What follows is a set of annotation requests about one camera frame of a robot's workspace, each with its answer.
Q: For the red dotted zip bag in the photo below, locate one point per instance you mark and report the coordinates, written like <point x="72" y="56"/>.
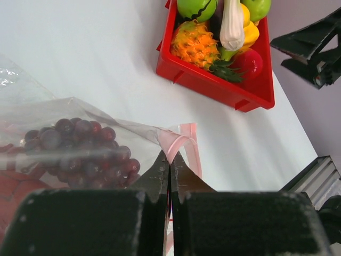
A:
<point x="26" y="105"/>

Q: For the red plastic tray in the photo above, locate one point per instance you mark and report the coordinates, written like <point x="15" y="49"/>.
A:
<point x="245" y="96"/>

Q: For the green toy apple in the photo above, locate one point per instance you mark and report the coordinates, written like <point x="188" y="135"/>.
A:
<point x="258" y="8"/>

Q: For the purple toy grapes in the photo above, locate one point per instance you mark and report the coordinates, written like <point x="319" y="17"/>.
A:
<point x="82" y="154"/>

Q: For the red toy lobster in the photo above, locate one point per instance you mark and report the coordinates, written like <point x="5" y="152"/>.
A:
<point x="15" y="186"/>

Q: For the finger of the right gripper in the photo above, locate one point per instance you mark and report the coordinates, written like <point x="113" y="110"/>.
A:
<point x="310" y="40"/>

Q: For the white green toy celery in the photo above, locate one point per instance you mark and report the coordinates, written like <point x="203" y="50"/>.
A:
<point x="232" y="35"/>

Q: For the orange toy pineapple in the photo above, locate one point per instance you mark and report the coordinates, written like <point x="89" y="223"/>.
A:
<point x="193" y="43"/>

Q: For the yellow toy bell pepper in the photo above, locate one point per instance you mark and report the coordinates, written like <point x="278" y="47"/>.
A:
<point x="251" y="35"/>

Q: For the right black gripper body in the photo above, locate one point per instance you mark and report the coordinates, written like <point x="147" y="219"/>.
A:
<point x="321" y="70"/>

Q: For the yellow toy lemon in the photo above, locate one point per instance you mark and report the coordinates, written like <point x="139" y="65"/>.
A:
<point x="246" y="15"/>

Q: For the red toy pepper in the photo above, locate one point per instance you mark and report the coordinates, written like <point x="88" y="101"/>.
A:
<point x="248" y="63"/>

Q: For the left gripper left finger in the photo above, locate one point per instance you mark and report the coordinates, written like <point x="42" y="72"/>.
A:
<point x="131" y="221"/>

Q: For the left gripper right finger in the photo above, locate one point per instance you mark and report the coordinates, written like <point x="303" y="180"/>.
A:
<point x="207" y="222"/>

